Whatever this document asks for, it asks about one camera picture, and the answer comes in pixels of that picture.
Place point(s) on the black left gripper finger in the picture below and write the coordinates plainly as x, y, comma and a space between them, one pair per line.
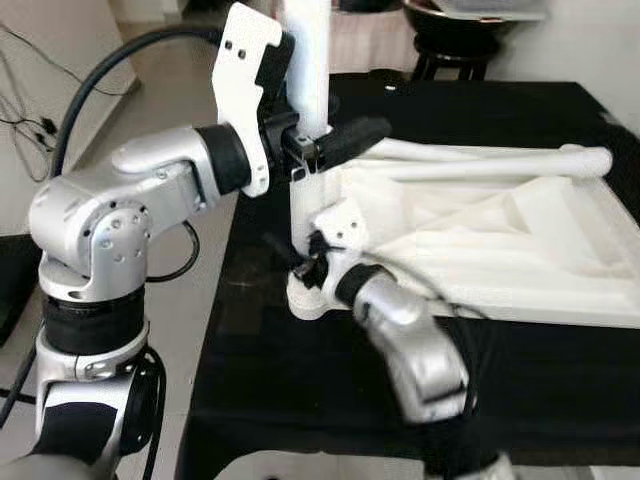
355, 138

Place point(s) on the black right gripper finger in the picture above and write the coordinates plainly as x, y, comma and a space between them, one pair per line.
288, 255

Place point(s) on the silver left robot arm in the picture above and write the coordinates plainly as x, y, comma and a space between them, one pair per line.
100, 220

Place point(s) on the pale checked cloth table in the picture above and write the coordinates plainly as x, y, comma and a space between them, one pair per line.
370, 40

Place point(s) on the black table cloth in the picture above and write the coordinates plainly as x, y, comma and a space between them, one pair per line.
300, 400

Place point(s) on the black wok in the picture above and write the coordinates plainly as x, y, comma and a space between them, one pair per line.
460, 28

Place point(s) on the white plastic table top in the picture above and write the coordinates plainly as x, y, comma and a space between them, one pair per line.
500, 240

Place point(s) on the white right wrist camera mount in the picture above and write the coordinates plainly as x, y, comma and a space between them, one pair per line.
342, 222

